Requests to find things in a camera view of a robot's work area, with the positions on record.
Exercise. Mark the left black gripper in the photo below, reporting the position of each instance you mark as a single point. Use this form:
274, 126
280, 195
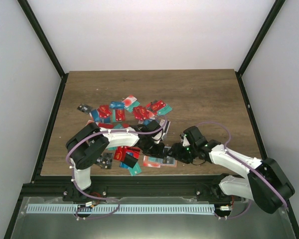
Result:
158, 153

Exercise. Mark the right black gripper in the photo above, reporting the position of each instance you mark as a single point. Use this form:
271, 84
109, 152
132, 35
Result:
177, 153

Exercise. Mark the pink leather card holder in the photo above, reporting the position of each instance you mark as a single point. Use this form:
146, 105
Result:
155, 162

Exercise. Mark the plain black card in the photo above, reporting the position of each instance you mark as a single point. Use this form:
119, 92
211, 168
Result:
129, 160

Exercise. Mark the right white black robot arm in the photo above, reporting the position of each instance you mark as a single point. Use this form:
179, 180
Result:
260, 180

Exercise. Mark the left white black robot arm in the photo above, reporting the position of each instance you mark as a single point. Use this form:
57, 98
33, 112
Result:
86, 146

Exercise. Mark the red card black stripe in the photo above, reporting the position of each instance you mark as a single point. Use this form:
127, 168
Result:
134, 152

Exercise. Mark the red vip card front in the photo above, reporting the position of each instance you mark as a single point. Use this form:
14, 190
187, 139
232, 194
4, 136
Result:
120, 153

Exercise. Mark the teal card front edge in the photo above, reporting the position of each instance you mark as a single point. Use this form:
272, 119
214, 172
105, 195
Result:
135, 170

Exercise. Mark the red card centre top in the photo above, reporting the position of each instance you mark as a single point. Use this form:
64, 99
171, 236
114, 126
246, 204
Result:
140, 113

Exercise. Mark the red card far right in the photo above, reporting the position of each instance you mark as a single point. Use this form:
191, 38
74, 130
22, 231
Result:
155, 106

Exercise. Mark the red card middle top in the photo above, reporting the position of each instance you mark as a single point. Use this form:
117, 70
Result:
119, 115

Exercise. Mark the teal card far right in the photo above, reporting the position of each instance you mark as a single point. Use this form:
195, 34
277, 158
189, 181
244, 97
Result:
163, 111

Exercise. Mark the black cards front left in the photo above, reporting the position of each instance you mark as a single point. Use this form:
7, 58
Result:
105, 161

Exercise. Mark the white red circle card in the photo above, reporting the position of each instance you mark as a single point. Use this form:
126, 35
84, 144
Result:
128, 101

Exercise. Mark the blue card top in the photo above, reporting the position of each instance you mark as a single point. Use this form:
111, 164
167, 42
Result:
116, 105

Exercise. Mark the blue card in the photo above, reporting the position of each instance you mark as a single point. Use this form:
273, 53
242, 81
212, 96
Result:
94, 114
116, 105

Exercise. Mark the red card left top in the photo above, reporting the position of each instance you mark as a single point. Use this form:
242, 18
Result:
104, 111

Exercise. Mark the blue card left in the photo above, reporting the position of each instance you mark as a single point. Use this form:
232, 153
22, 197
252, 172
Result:
94, 114

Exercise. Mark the black card far left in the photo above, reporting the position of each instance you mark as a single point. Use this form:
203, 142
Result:
85, 108

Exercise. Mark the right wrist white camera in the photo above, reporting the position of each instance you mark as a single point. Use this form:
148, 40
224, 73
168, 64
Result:
185, 142

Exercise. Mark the wrist white camera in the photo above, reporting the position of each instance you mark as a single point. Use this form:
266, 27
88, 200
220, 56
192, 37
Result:
185, 142
159, 136

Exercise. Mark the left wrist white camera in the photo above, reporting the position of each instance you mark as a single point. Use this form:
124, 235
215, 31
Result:
159, 136

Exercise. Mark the black aluminium front rail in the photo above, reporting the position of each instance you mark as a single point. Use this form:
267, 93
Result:
200, 187

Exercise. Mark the light blue slotted cable duct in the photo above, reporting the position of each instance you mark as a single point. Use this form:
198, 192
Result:
128, 209

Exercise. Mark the black frame right post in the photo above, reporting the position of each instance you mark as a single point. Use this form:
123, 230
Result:
269, 20

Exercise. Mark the black frame post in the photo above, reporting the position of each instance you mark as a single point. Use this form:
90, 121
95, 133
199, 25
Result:
269, 20
30, 15

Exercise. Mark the black frame left post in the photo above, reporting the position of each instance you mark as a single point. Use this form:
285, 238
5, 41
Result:
30, 15

